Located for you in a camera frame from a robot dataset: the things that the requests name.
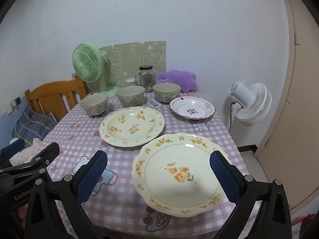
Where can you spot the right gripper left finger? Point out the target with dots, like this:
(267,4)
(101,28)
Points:
(43,219)

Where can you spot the pile of clothes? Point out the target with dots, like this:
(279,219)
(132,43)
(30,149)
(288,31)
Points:
(25,155)

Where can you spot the green desk fan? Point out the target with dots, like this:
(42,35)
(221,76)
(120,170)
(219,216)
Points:
(93,67)

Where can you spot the pink checkered tablecloth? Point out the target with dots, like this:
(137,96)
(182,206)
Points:
(115,205)

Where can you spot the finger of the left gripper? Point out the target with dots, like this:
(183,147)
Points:
(46,156)
(14,148)

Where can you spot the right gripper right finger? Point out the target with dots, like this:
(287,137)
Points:
(273,219)

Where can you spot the beige wooden door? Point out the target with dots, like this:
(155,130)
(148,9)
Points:
(289,150)

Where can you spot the glass mug jar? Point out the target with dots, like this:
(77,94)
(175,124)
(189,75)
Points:
(146,77)

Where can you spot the blue plaid pillow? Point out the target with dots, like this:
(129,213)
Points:
(33,125)

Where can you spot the grey ceramic bowl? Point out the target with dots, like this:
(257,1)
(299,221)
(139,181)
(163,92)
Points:
(130,96)
(95,104)
(166,92)

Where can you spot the round yellow flower plate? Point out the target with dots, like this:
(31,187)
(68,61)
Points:
(132,126)

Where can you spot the scalloped yellow flower plate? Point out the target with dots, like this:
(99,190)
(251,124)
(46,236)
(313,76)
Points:
(173,175)

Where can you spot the white standing fan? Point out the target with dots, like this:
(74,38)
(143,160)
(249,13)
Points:
(251,103)

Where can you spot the wall power socket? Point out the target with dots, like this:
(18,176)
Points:
(16,102)

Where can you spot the green cartoon wall mat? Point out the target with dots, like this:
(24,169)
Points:
(126,59)

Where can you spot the white pink flower plate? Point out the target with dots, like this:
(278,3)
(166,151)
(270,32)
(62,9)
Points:
(192,108)

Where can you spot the wooden bed headboard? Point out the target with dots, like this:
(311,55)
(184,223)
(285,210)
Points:
(57,97)

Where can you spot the purple plush cushion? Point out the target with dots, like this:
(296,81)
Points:
(186,80)

